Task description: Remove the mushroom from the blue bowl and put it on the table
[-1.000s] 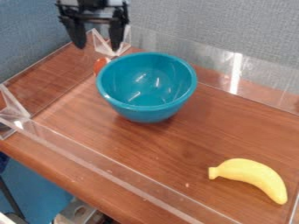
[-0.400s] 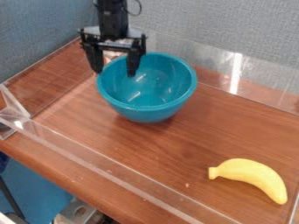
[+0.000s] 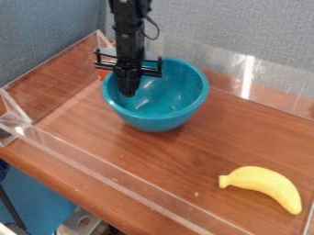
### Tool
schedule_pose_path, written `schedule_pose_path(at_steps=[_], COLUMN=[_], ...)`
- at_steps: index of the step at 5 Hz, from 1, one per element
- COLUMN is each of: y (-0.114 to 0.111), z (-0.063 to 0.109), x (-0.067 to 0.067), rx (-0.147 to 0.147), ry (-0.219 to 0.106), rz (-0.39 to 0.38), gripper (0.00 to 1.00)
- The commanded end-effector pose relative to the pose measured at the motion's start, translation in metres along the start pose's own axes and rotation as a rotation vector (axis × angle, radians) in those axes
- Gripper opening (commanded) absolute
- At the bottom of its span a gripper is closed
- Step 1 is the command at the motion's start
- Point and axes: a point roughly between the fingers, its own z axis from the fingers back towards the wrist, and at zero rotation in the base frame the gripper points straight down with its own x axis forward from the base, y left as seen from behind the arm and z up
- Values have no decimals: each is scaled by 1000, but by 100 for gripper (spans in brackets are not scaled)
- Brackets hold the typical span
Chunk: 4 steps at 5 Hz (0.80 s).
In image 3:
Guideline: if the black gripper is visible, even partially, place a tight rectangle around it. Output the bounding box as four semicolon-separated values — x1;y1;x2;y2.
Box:
95;28;164;97

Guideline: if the blue bowl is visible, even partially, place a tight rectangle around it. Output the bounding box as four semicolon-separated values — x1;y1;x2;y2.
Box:
102;57;210;132

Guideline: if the brown white toy mushroom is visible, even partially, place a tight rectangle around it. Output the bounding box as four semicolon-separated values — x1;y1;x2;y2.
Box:
98;69;110;81

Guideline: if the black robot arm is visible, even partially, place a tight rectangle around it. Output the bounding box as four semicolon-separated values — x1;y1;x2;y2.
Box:
95;0;164;97

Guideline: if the clear acrylic barrier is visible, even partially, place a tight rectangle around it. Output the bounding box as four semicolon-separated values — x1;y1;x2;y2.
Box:
0;32;314;235

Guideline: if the yellow toy banana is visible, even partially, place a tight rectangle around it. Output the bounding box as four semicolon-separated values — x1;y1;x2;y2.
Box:
218;166;304;215

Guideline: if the black cable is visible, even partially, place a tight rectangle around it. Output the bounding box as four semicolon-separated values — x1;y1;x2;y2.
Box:
141;15;162;41

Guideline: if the grey metal bracket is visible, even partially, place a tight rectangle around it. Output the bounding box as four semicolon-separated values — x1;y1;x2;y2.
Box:
55;207;110;235

